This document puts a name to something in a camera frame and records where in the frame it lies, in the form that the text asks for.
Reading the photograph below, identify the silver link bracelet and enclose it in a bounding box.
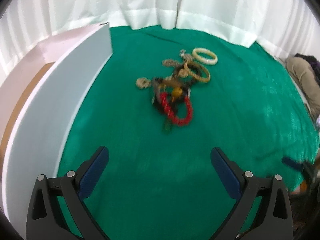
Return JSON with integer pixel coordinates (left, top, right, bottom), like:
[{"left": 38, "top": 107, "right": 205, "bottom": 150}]
[{"left": 162, "top": 49, "right": 196, "bottom": 68}]

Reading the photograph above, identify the beige folded clothing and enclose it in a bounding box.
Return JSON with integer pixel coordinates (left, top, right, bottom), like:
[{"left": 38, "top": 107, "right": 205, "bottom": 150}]
[{"left": 286, "top": 57, "right": 319, "bottom": 121}]

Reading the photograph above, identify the dark purple clothing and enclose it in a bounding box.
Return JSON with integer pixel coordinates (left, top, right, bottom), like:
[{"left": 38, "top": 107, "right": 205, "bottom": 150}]
[{"left": 295, "top": 53, "right": 319, "bottom": 72}]

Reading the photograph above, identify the gold pendant chain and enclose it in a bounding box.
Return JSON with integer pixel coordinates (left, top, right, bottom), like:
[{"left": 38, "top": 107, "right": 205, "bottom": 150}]
[{"left": 135, "top": 77, "right": 153, "bottom": 90}]

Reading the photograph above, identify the white cardboard box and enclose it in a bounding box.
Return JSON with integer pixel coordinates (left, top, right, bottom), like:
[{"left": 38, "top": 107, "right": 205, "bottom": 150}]
[{"left": 1, "top": 23, "right": 112, "bottom": 237}]

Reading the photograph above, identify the brown amber bead bracelet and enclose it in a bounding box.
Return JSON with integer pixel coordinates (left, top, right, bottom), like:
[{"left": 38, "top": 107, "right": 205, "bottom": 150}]
[{"left": 151, "top": 76, "right": 192, "bottom": 106}]

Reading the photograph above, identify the green patterned table cloth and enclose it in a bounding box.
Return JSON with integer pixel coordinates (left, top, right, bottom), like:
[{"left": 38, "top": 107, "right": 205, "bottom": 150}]
[{"left": 58, "top": 26, "right": 319, "bottom": 239}]

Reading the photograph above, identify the white jade bangle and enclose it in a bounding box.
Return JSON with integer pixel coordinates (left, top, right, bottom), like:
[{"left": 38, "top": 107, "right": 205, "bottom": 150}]
[{"left": 192, "top": 48, "right": 218, "bottom": 66}]

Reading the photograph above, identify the red bead bracelet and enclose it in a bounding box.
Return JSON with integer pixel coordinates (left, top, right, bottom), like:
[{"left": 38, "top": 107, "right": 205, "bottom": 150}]
[{"left": 156, "top": 91, "right": 194, "bottom": 127}]

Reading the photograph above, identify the gold chain bangle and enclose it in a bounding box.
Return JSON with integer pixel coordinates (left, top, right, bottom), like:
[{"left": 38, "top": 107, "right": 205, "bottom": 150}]
[{"left": 184, "top": 61, "right": 211, "bottom": 83}]

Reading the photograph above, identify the white curtain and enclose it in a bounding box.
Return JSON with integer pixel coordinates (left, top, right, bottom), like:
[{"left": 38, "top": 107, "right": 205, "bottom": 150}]
[{"left": 1, "top": 0, "right": 319, "bottom": 70}]

